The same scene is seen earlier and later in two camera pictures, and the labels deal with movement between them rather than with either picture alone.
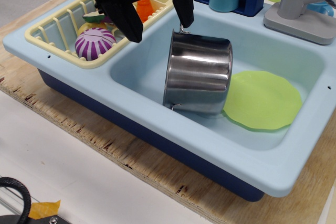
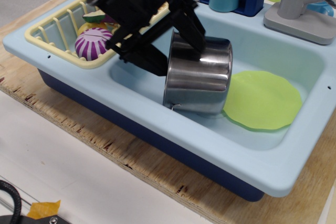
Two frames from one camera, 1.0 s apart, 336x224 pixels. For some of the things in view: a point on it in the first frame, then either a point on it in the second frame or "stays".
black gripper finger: (123, 12) -> (148, 57)
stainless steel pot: (198, 72) stays
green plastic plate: (261, 99) stays
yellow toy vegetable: (90, 25) stays
